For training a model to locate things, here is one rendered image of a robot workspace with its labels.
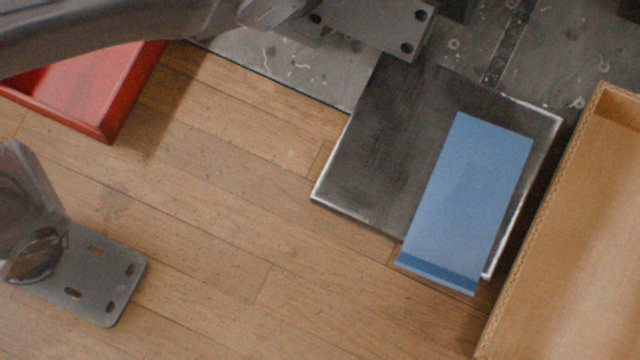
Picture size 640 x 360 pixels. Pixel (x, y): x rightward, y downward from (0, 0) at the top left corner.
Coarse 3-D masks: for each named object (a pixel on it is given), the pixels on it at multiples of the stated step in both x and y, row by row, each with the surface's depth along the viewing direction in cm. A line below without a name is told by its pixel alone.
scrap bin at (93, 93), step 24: (120, 48) 110; (144, 48) 105; (24, 72) 110; (48, 72) 110; (72, 72) 110; (96, 72) 110; (120, 72) 110; (144, 72) 108; (24, 96) 107; (48, 96) 109; (72, 96) 109; (96, 96) 109; (120, 96) 105; (72, 120) 106; (96, 120) 109; (120, 120) 107
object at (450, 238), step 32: (480, 128) 106; (448, 160) 105; (480, 160) 105; (512, 160) 105; (448, 192) 104; (480, 192) 104; (512, 192) 104; (416, 224) 104; (448, 224) 103; (480, 224) 103; (416, 256) 103; (448, 256) 103; (480, 256) 103
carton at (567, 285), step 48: (624, 96) 101; (576, 144) 100; (624, 144) 107; (576, 192) 106; (624, 192) 106; (528, 240) 98; (576, 240) 105; (624, 240) 105; (528, 288) 104; (576, 288) 104; (624, 288) 104; (480, 336) 103; (528, 336) 103; (576, 336) 103; (624, 336) 103
